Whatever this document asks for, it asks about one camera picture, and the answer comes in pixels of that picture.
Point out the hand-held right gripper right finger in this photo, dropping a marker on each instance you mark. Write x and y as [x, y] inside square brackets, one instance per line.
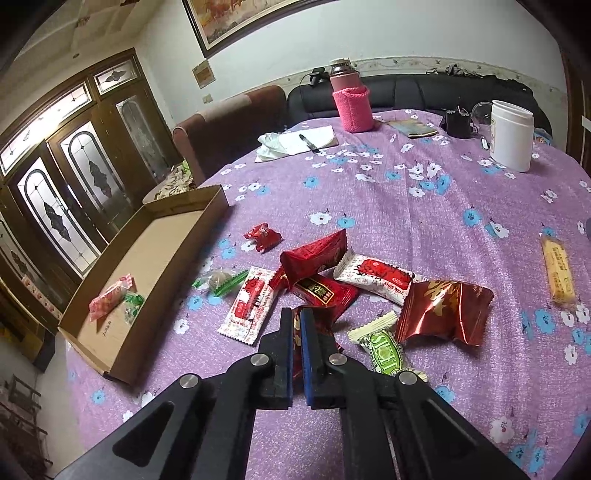
[307, 369]

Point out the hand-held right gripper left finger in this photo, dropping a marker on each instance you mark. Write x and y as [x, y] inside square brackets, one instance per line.
[289, 364]

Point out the dark red snack packet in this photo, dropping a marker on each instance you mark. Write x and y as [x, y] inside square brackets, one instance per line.
[321, 323]

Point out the long white red snack packet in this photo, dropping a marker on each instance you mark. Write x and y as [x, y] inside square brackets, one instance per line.
[244, 304]

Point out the red packet with black label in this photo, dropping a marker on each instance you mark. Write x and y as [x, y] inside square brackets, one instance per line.
[323, 293]

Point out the green white snack packet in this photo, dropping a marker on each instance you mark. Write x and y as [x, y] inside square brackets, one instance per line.
[383, 350]

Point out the clear candy with green ends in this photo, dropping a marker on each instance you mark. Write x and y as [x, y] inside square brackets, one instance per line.
[221, 281]

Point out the large red snack packet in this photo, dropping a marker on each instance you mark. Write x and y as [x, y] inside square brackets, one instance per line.
[314, 258]

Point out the wide white red snack packet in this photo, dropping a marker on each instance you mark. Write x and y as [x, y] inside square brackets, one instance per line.
[374, 277]

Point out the small red candy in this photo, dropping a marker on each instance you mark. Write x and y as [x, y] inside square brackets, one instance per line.
[263, 236]

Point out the shiny red foil packet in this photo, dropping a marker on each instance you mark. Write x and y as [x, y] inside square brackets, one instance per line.
[438, 314]

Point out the shallow cardboard box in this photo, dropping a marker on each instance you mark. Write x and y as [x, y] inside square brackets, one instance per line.
[152, 258]

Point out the yellow snack packet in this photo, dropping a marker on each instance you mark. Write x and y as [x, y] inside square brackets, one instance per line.
[557, 272]

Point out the green wrapped candy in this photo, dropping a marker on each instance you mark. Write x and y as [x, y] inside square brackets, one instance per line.
[134, 305]

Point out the purple floral tablecloth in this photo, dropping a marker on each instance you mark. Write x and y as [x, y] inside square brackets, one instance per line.
[415, 221]

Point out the pink wrapped candy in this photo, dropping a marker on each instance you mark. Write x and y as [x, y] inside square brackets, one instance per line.
[111, 297]

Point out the floral cushion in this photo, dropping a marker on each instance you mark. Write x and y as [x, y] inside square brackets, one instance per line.
[173, 182]

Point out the crumpled white tissue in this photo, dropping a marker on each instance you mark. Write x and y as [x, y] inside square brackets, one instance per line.
[274, 145]

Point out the black marker pen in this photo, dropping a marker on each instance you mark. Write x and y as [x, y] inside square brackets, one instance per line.
[309, 143]

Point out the white paper sheet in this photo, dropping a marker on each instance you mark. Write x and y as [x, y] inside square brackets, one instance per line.
[323, 136]

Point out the brown armchair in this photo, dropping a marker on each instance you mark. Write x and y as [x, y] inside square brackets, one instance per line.
[217, 134]

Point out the green booklet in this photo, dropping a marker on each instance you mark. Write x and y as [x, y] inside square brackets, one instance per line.
[411, 128]

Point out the pink thermos with knitted sleeve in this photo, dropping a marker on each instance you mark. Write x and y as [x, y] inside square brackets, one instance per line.
[353, 106]

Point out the dark wooden chair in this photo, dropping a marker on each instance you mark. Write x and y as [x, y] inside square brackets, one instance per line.
[21, 415]

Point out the wooden glass doors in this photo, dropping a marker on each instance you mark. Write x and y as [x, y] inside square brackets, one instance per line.
[69, 184]

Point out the black cup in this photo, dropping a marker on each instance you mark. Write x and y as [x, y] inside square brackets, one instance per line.
[457, 124]

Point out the black webcam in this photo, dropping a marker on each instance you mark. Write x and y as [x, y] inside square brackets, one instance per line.
[316, 76]

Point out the black leather sofa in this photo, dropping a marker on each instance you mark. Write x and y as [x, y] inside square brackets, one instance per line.
[406, 92]

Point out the white plastic jar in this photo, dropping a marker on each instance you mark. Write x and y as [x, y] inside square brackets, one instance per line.
[510, 138]

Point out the clear glass bowl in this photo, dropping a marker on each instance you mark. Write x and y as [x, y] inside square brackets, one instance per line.
[481, 113]

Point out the framed painting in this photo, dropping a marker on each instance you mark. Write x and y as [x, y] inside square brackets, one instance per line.
[240, 23]

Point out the wooden wall plaque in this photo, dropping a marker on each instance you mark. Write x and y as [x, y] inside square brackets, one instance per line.
[204, 74]

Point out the wooden door frame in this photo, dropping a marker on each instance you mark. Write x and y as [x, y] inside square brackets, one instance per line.
[577, 106]

